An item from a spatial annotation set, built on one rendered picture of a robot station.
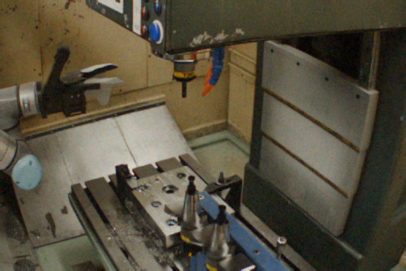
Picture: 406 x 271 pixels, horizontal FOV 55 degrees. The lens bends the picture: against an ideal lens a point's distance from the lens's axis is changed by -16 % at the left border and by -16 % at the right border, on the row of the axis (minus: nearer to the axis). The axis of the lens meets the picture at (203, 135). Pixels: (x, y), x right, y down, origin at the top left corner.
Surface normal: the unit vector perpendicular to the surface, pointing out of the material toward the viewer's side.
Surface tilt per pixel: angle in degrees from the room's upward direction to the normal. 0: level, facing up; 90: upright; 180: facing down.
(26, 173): 90
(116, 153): 24
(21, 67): 90
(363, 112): 90
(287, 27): 90
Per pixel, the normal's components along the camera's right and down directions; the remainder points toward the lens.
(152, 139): 0.22, -0.62
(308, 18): 0.51, 0.43
